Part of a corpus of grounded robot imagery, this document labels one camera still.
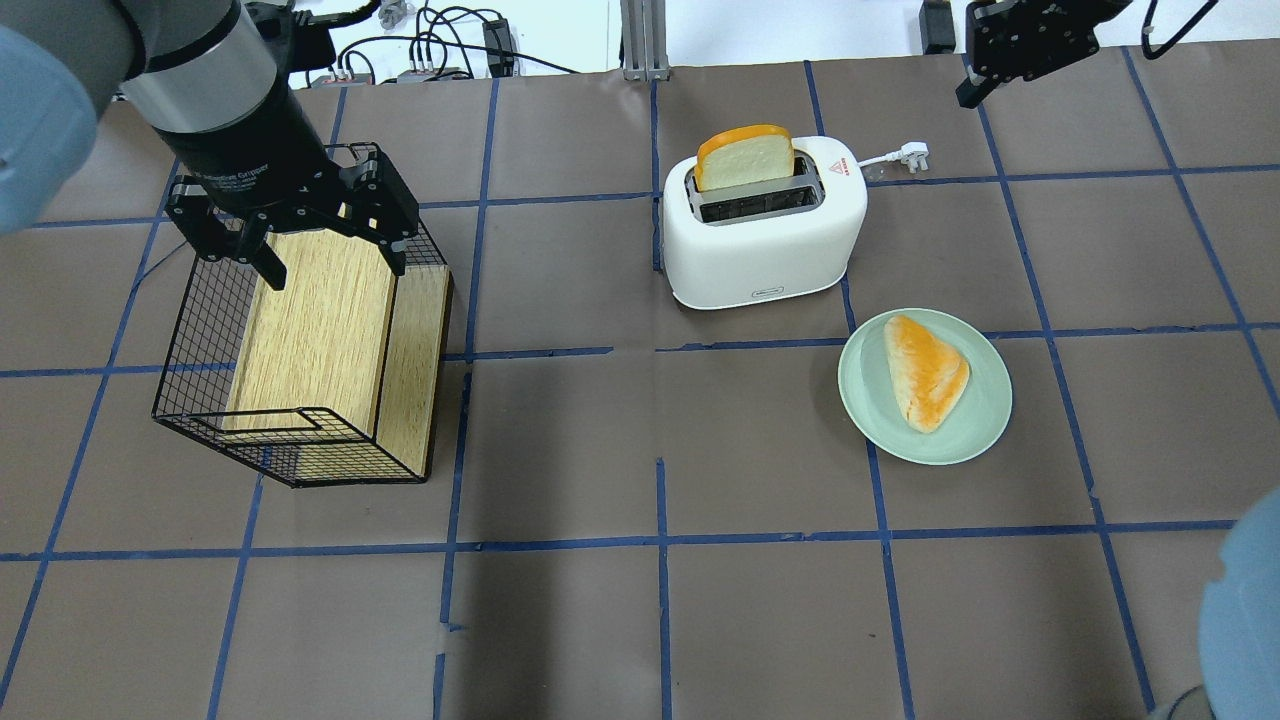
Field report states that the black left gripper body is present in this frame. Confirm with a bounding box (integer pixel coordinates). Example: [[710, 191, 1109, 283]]
[[165, 143, 421, 264]]

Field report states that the light green round plate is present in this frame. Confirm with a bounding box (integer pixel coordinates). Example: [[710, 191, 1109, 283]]
[[837, 307, 1012, 465]]

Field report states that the wooden shelf board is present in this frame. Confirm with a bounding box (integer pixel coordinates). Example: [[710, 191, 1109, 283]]
[[219, 231, 452, 484]]

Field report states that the white two-slot toaster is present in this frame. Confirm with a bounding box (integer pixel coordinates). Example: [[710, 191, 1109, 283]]
[[660, 136, 868, 310]]

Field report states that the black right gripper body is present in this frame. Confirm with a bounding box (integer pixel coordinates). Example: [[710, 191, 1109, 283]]
[[965, 1, 1130, 86]]

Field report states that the bread slice in toaster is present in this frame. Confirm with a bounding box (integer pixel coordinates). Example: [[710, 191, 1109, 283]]
[[694, 124, 794, 193]]

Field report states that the black wire basket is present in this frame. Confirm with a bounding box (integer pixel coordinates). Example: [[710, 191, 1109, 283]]
[[151, 143, 454, 489]]

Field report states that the white toaster power cable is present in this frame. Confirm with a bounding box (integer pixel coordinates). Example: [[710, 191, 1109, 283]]
[[858, 141, 931, 176]]

